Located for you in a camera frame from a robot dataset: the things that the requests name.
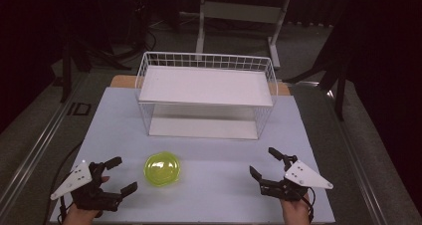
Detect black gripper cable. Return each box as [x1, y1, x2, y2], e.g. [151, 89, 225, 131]
[42, 138, 85, 225]
[298, 186, 317, 224]

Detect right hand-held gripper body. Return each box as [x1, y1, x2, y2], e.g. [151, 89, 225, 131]
[259, 155, 334, 202]

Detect person's left hand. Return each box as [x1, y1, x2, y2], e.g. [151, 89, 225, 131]
[61, 175, 111, 225]

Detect white wire shelf rack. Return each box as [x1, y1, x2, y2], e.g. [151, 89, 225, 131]
[134, 51, 280, 141]

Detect person's right hand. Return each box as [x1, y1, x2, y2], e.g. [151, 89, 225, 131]
[279, 192, 313, 225]

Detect translucent green bowl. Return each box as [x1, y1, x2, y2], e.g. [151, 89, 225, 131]
[142, 150, 182, 188]

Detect black metal stand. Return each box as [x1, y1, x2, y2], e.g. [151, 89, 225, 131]
[285, 35, 351, 121]

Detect white metal stand frame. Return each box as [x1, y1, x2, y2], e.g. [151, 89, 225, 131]
[194, 0, 294, 71]

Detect black floor cables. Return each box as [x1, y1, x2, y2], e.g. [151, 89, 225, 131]
[74, 22, 158, 72]

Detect pale blue table sheet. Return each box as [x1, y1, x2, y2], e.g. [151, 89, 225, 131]
[49, 86, 336, 225]

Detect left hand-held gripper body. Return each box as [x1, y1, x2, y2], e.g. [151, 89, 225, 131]
[50, 159, 124, 213]

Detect metal floor rail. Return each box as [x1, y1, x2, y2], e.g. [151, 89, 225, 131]
[326, 89, 390, 225]
[0, 73, 88, 207]

